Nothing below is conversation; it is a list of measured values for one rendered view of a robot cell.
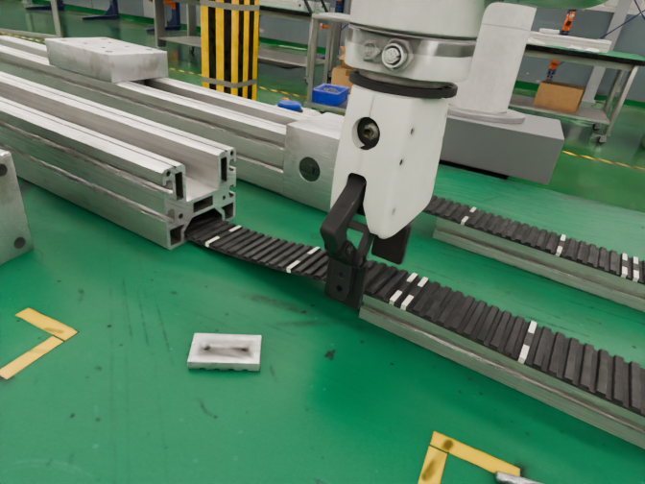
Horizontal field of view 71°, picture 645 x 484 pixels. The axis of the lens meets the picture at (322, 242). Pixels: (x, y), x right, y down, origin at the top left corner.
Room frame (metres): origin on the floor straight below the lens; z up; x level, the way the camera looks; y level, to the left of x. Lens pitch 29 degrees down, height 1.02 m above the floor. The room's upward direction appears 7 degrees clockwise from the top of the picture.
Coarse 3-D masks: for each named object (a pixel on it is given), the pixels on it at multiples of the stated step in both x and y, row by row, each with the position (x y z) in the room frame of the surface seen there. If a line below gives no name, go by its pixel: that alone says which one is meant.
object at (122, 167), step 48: (0, 96) 0.64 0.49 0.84; (48, 96) 0.58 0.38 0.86; (0, 144) 0.53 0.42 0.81; (48, 144) 0.47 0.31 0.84; (96, 144) 0.43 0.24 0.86; (144, 144) 0.50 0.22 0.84; (192, 144) 0.46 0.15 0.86; (96, 192) 0.43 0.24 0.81; (144, 192) 0.39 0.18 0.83; (192, 192) 0.42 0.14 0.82
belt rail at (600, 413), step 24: (360, 312) 0.31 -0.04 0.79; (384, 312) 0.31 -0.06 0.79; (408, 312) 0.29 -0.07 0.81; (408, 336) 0.29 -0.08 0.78; (432, 336) 0.28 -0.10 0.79; (456, 336) 0.27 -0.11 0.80; (456, 360) 0.27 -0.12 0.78; (480, 360) 0.26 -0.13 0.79; (504, 360) 0.25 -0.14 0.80; (528, 384) 0.24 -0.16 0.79; (552, 384) 0.24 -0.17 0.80; (576, 408) 0.23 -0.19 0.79; (600, 408) 0.23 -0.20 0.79; (624, 432) 0.21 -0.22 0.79
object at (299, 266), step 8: (320, 248) 0.38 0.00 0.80; (304, 256) 0.36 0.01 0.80; (312, 256) 0.37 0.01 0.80; (320, 256) 0.36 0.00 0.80; (296, 264) 0.34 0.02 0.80; (304, 264) 0.34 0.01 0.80; (312, 264) 0.35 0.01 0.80; (288, 272) 0.34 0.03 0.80; (296, 272) 0.33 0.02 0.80; (304, 272) 0.33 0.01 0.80
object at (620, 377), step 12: (612, 360) 0.26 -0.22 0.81; (612, 372) 0.24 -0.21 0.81; (624, 372) 0.24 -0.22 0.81; (636, 372) 0.24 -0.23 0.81; (612, 384) 0.23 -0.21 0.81; (624, 384) 0.23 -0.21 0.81; (636, 384) 0.23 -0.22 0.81; (612, 396) 0.22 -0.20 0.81; (624, 396) 0.22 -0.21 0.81; (636, 396) 0.22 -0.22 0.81; (624, 408) 0.21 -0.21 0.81; (636, 408) 0.21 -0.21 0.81
